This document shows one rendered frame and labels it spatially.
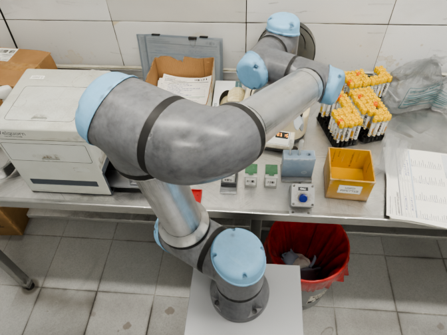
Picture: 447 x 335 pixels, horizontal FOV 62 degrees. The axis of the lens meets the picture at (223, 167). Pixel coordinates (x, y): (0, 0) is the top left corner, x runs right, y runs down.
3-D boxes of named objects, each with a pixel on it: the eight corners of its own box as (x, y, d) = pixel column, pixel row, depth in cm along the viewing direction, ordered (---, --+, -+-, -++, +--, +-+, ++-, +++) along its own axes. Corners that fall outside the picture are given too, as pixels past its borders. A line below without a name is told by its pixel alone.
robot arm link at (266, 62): (279, 72, 74) (304, 44, 79) (231, 55, 78) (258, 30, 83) (277, 102, 80) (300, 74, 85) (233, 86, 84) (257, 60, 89)
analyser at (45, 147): (30, 192, 124) (-17, 127, 101) (60, 133, 142) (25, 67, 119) (120, 196, 122) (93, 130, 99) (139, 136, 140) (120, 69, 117)
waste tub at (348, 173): (324, 198, 119) (330, 179, 111) (322, 166, 128) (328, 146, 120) (367, 202, 118) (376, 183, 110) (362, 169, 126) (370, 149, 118)
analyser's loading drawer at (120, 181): (101, 189, 122) (96, 179, 118) (106, 173, 126) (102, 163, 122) (162, 191, 120) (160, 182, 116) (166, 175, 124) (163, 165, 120)
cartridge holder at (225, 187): (219, 193, 122) (219, 187, 119) (222, 172, 127) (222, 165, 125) (236, 194, 121) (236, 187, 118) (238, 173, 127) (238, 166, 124)
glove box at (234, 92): (210, 135, 139) (209, 116, 131) (216, 94, 154) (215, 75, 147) (243, 136, 138) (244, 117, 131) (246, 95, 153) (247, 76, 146)
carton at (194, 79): (145, 133, 140) (136, 102, 129) (159, 86, 159) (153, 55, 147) (209, 135, 139) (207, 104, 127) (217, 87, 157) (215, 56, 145)
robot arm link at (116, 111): (206, 281, 89) (131, 144, 43) (158, 250, 94) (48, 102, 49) (233, 240, 93) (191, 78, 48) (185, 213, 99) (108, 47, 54)
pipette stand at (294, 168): (281, 182, 124) (284, 162, 116) (280, 165, 128) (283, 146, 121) (311, 182, 123) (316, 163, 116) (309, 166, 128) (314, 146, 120)
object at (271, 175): (264, 187, 122) (265, 175, 117) (264, 176, 125) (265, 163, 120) (276, 188, 122) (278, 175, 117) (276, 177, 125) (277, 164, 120)
